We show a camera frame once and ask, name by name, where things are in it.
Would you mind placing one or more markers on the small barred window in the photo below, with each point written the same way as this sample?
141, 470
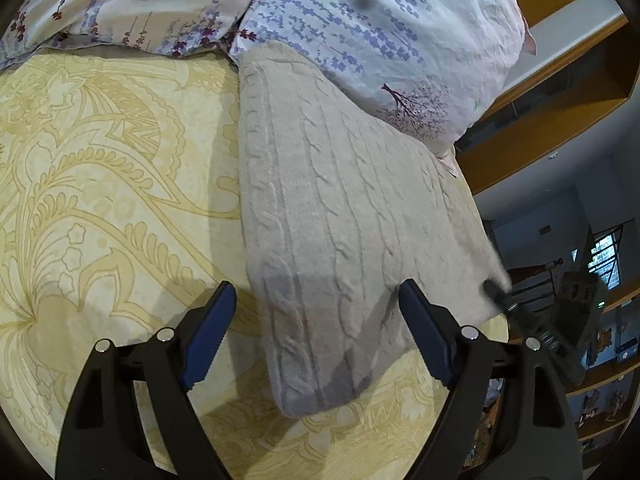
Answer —
605, 257

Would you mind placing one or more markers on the pink floral pillow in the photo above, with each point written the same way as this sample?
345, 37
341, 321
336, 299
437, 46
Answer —
130, 5

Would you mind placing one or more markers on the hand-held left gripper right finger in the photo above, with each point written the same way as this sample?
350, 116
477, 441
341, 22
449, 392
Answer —
425, 322

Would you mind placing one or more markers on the yellow patterned bedsheet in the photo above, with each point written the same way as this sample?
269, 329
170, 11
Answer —
115, 210

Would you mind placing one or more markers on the orange wooden cabinet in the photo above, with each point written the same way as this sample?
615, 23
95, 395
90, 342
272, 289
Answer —
575, 85

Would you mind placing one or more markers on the wooden shelf with pictures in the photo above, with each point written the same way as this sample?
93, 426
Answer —
610, 375

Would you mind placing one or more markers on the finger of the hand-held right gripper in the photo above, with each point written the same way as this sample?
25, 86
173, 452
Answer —
497, 292

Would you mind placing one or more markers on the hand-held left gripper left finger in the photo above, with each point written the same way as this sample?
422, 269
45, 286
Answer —
210, 327

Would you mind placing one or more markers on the white pillow with blue flowers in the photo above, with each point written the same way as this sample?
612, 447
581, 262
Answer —
390, 40

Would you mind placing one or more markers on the wooden stair railing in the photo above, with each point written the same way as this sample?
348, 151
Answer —
535, 280

